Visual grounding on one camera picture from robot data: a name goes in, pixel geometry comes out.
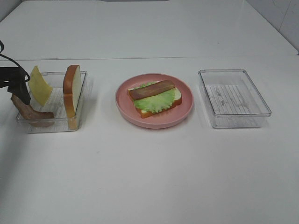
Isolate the right clear plastic tray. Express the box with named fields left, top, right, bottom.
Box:
left=198, top=69, right=271, bottom=128

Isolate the pink round plate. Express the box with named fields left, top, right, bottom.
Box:
left=115, top=73, right=194, bottom=129

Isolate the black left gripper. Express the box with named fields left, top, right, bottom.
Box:
left=0, top=67, right=31, bottom=105

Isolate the pink wavy bacon strip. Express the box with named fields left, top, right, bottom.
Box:
left=11, top=94, right=55, bottom=127

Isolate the bread slice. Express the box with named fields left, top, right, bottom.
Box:
left=127, top=80, right=182, bottom=119
left=63, top=65, right=82, bottom=130

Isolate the green lettuce leaf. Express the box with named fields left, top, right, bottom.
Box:
left=133, top=87, right=182, bottom=115

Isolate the left clear plastic tray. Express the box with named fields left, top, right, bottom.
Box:
left=16, top=71, right=93, bottom=133

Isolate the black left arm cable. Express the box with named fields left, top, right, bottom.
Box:
left=0, top=40, right=25, bottom=73

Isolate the yellow cheese slice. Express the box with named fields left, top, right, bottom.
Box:
left=28, top=66, right=53, bottom=106

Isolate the clear plastic tray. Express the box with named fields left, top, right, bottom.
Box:
left=198, top=69, right=271, bottom=128
left=16, top=71, right=93, bottom=133

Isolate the brown bacon strip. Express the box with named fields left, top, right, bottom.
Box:
left=128, top=80, right=175, bottom=100

